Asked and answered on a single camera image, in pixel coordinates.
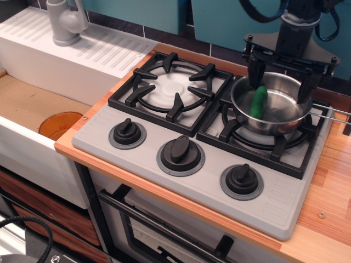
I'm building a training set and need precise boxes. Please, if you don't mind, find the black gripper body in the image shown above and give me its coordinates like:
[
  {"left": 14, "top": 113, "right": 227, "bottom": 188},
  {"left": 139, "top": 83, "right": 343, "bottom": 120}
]
[{"left": 241, "top": 18, "right": 341, "bottom": 82}]

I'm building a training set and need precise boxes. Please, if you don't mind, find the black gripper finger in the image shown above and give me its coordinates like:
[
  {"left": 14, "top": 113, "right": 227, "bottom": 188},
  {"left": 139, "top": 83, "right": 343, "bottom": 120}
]
[
  {"left": 248, "top": 56, "right": 265, "bottom": 89},
  {"left": 297, "top": 71, "right": 323, "bottom": 104}
]

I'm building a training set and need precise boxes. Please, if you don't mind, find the green toy pickle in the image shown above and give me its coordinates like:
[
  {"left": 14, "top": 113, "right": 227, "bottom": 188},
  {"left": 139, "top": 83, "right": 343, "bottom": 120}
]
[{"left": 249, "top": 85, "right": 268, "bottom": 119}]

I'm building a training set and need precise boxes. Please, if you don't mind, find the stainless steel pot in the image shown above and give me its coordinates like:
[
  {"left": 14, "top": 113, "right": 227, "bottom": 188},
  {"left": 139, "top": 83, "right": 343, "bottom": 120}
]
[{"left": 230, "top": 72, "right": 349, "bottom": 136}]

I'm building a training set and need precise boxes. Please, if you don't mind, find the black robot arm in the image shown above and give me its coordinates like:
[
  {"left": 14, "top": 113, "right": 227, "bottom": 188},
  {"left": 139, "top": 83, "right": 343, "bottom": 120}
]
[{"left": 240, "top": 1, "right": 341, "bottom": 104}]

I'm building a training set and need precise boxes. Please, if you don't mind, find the black right stove knob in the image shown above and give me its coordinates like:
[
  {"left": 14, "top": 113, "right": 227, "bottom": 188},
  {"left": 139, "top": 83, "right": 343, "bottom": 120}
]
[{"left": 220, "top": 163, "right": 264, "bottom": 201}]

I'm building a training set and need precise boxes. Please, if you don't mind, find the black stove knob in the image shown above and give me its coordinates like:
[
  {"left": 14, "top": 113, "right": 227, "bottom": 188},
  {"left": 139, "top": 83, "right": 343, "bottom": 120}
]
[
  {"left": 220, "top": 163, "right": 264, "bottom": 201},
  {"left": 156, "top": 135, "right": 206, "bottom": 177},
  {"left": 109, "top": 118, "right": 146, "bottom": 150}
]

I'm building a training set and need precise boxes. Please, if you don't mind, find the black middle stove knob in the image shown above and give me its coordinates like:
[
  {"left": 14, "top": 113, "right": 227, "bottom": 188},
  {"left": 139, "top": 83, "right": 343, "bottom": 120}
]
[{"left": 156, "top": 135, "right": 206, "bottom": 177}]

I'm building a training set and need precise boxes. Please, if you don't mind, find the grey toy stove top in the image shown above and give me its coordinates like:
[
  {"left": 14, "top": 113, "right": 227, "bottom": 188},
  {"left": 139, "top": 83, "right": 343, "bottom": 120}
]
[{"left": 71, "top": 51, "right": 331, "bottom": 242}]

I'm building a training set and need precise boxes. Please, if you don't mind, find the black left stove knob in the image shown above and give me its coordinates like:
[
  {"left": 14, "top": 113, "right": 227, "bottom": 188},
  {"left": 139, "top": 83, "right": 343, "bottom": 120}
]
[{"left": 109, "top": 118, "right": 146, "bottom": 150}]

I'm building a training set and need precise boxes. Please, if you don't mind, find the black right burner grate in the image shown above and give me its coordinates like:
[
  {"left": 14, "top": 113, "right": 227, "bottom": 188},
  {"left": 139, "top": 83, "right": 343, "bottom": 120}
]
[{"left": 196, "top": 95, "right": 332, "bottom": 179}]

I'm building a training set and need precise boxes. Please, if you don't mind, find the black burner grate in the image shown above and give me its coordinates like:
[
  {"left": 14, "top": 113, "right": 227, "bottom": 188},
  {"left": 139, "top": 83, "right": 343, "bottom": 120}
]
[
  {"left": 108, "top": 52, "right": 234, "bottom": 137},
  {"left": 196, "top": 95, "right": 332, "bottom": 179}
]

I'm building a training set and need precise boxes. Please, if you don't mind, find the black left burner grate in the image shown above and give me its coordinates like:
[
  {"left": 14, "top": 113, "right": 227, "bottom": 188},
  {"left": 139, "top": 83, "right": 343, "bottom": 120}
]
[{"left": 108, "top": 52, "right": 234, "bottom": 137}]

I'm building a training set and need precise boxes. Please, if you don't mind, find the teal cabinet left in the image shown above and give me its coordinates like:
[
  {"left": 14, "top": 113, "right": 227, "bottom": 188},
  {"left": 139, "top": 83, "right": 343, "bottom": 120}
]
[{"left": 83, "top": 0, "right": 188, "bottom": 35}]

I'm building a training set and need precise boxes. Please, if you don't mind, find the grey toy faucet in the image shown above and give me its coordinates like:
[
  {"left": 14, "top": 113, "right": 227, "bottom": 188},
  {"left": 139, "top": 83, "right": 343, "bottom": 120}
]
[{"left": 46, "top": 0, "right": 88, "bottom": 47}]

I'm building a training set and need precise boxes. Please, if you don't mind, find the oven door with window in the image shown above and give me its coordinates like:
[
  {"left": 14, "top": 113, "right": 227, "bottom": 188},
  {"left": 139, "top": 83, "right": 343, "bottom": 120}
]
[{"left": 89, "top": 170, "right": 284, "bottom": 262}]

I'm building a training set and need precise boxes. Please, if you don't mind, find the orange plastic plate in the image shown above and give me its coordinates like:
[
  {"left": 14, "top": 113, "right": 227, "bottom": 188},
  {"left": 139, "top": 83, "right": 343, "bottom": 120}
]
[{"left": 38, "top": 111, "right": 83, "bottom": 141}]

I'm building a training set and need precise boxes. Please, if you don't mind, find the white toy sink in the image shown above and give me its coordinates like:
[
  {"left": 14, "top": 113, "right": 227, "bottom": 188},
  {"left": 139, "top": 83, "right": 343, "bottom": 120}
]
[{"left": 1, "top": 7, "right": 156, "bottom": 209}]

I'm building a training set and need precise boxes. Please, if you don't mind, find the wood grain drawer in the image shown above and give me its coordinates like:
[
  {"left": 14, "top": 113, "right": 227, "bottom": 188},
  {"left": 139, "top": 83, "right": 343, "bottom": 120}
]
[{"left": 1, "top": 169, "right": 109, "bottom": 262}]

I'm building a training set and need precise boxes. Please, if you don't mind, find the black blue braided cable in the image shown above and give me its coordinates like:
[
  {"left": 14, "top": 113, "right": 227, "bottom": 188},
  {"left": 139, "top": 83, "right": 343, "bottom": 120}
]
[{"left": 238, "top": 0, "right": 341, "bottom": 42}]

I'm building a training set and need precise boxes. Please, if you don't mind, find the black oven door handle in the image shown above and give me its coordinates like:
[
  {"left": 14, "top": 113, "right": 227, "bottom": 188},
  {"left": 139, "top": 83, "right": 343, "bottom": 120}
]
[{"left": 98, "top": 185, "right": 234, "bottom": 262}]

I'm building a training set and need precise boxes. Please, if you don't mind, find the black braided cable lower left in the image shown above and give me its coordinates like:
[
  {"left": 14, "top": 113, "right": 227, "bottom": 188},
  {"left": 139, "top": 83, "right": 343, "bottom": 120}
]
[{"left": 0, "top": 215, "right": 53, "bottom": 263}]

